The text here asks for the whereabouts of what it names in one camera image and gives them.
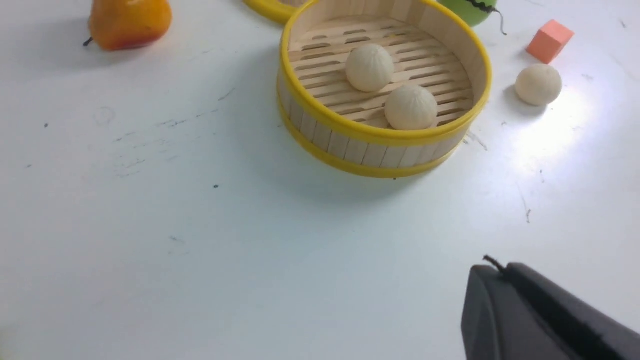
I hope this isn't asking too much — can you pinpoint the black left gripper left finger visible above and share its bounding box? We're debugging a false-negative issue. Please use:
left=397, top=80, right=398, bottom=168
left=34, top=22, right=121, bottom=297
left=461, top=265, right=569, bottom=360

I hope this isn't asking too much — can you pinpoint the yellow woven steamer lid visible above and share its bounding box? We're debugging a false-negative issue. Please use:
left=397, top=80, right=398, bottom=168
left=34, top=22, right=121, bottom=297
left=242, top=0, right=307, bottom=25

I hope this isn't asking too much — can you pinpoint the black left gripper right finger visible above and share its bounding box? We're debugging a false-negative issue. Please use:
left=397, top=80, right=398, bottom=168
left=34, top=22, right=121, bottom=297
left=506, top=262, right=639, bottom=360

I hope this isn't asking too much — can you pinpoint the cream bun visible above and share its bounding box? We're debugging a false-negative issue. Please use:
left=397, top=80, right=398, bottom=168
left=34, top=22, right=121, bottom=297
left=384, top=85, right=438, bottom=131
left=345, top=43, right=394, bottom=92
left=514, top=63, right=563, bottom=107

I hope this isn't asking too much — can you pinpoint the green watermelon toy ball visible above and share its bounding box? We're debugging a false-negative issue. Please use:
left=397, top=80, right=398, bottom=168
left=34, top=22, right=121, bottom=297
left=438, top=0, right=507, bottom=36

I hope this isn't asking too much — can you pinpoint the orange foam cube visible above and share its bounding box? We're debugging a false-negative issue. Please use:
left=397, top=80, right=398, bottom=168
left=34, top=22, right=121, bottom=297
left=525, top=19, right=575, bottom=65

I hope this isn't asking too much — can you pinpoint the orange persimmon toy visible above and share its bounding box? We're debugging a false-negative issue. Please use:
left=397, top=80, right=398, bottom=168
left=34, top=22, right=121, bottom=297
left=83, top=0, right=173, bottom=51

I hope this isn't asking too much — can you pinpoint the yellow bamboo steamer tray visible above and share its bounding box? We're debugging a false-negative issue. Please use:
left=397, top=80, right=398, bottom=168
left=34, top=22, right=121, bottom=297
left=277, top=0, right=493, bottom=178

